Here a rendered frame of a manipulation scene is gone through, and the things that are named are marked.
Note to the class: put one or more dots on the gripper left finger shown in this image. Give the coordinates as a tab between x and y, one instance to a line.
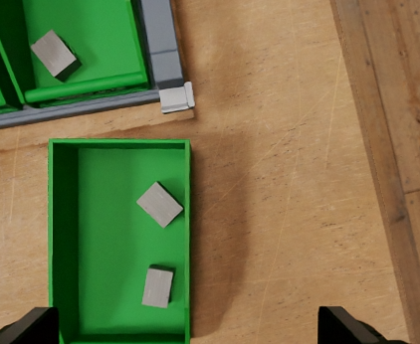
41	325

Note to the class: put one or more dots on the grey shelf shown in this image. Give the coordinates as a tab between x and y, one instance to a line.
165	71

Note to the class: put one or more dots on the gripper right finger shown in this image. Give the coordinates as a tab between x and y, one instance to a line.
336	326

